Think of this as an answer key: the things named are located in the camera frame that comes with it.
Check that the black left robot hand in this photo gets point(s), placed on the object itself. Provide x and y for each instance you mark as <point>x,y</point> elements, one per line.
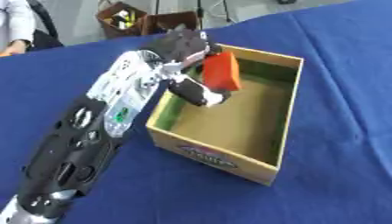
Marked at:
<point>176,48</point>

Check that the orange rectangular block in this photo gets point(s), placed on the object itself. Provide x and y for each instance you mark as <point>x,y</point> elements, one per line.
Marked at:
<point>222,71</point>

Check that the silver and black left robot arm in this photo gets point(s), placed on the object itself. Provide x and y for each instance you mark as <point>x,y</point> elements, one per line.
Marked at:
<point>76,140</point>

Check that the brown cardboard box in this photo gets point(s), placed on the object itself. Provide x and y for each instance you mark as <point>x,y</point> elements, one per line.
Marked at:
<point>168,22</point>

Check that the brown open box with items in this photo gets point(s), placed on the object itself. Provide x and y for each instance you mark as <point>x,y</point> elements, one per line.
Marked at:
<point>120,19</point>

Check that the tan cardboard box green inside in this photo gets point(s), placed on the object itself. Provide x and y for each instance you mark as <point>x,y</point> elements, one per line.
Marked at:
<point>229,116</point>

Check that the black tripod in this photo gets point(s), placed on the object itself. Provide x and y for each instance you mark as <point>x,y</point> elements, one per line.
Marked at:
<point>200,8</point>

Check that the person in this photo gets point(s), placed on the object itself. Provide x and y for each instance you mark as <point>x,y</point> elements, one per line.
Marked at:
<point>15,23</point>

